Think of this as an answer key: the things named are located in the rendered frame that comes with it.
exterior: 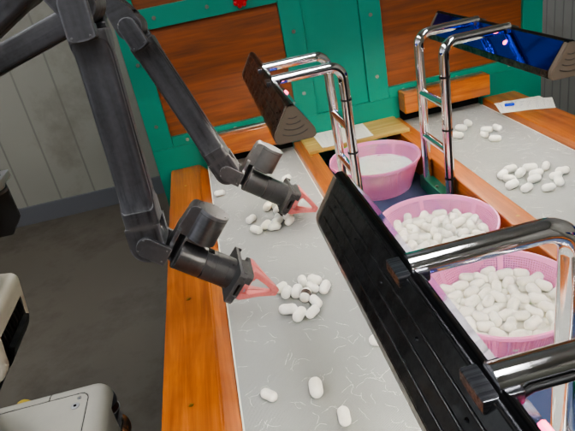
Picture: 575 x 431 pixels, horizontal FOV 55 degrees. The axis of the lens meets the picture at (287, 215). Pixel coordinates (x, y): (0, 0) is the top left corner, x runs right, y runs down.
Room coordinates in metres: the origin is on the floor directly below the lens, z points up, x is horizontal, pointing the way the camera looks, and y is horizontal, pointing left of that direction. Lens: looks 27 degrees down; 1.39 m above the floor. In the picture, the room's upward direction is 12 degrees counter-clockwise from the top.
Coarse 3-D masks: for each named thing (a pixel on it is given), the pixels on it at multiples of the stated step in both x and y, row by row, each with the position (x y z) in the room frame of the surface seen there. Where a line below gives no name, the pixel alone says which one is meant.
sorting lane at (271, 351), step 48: (240, 192) 1.51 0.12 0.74; (240, 240) 1.22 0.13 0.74; (288, 240) 1.17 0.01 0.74; (336, 288) 0.93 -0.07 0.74; (240, 336) 0.84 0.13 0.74; (288, 336) 0.81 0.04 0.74; (336, 336) 0.79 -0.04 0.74; (240, 384) 0.72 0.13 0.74; (288, 384) 0.69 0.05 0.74; (336, 384) 0.67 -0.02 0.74; (384, 384) 0.65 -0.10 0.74
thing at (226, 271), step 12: (216, 252) 0.85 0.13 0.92; (216, 264) 0.83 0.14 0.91; (228, 264) 0.84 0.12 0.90; (240, 264) 0.84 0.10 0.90; (204, 276) 0.83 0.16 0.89; (216, 276) 0.82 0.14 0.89; (228, 276) 0.83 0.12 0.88; (240, 276) 0.81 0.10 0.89; (228, 288) 0.82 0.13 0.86; (228, 300) 0.80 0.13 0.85
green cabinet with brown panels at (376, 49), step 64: (128, 0) 1.75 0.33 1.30; (192, 0) 1.77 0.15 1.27; (256, 0) 1.79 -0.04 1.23; (320, 0) 1.81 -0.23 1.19; (384, 0) 1.83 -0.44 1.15; (448, 0) 1.85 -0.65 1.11; (512, 0) 1.87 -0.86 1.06; (128, 64) 1.75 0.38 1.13; (192, 64) 1.78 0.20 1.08; (384, 64) 1.82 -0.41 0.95
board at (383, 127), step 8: (376, 120) 1.80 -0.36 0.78; (384, 120) 1.78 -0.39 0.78; (392, 120) 1.77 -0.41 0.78; (368, 128) 1.73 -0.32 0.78; (376, 128) 1.72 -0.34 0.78; (384, 128) 1.70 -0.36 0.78; (392, 128) 1.69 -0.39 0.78; (400, 128) 1.67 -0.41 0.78; (408, 128) 1.66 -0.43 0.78; (376, 136) 1.65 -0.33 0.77; (384, 136) 1.65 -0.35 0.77; (304, 144) 1.72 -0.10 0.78; (312, 144) 1.70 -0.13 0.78; (344, 144) 1.64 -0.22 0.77; (312, 152) 1.63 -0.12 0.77
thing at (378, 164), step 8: (360, 160) 1.60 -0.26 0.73; (368, 160) 1.57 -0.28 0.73; (376, 160) 1.55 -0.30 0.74; (384, 160) 1.55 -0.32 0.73; (392, 160) 1.53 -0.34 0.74; (400, 160) 1.53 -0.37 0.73; (408, 160) 1.52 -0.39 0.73; (360, 168) 1.52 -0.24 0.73; (368, 168) 1.50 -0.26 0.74; (376, 168) 1.49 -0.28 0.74; (384, 168) 1.48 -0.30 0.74; (392, 168) 1.47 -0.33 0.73; (384, 176) 1.43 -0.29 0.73
